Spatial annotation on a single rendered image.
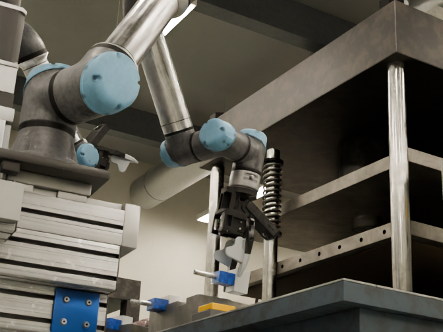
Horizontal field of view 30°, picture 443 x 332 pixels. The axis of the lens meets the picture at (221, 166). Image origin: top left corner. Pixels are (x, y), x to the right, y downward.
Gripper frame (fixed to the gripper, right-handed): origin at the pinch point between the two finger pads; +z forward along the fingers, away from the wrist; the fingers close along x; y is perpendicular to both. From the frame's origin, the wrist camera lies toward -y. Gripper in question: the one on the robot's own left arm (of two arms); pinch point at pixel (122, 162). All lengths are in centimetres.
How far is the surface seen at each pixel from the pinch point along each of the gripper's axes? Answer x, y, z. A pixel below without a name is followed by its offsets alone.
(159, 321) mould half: 51, 54, -23
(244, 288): 78, 45, -25
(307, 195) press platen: 24, -10, 74
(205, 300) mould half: 70, 49, -29
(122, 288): -298, -12, 296
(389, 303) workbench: 129, 51, -51
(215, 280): 73, 44, -29
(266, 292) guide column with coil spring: 12, 27, 73
